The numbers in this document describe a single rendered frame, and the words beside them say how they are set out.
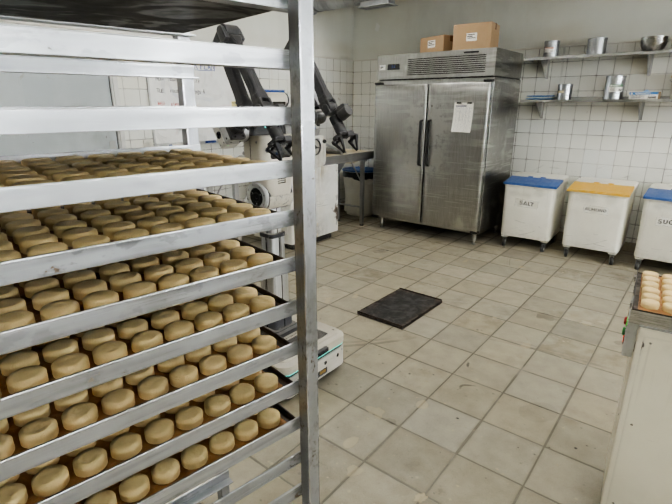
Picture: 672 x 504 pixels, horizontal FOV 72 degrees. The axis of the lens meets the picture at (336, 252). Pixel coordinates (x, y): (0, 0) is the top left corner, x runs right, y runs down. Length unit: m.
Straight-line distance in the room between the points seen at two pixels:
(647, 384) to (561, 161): 4.24
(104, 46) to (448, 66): 4.84
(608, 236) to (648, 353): 3.47
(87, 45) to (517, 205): 4.95
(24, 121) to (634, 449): 1.93
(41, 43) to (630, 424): 1.89
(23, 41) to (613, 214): 4.93
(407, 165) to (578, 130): 1.86
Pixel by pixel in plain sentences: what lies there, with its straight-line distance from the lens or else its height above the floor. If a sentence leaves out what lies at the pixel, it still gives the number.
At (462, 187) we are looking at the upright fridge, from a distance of 5.28.
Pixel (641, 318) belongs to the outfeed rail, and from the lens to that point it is 1.80.
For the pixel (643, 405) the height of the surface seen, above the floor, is 0.56.
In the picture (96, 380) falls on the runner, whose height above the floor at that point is 1.13.
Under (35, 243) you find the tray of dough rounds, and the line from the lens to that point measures 0.80.
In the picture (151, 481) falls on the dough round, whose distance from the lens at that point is 1.01.
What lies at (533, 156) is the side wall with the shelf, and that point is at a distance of 5.95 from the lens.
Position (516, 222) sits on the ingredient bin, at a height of 0.29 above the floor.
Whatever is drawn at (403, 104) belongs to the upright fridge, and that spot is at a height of 1.51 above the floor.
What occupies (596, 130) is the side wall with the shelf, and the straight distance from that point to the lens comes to 5.79.
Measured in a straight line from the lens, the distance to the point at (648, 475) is 2.06.
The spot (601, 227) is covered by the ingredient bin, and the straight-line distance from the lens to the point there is 5.22.
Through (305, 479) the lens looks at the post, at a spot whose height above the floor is 0.73.
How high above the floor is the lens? 1.52
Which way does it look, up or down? 18 degrees down
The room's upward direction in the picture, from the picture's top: straight up
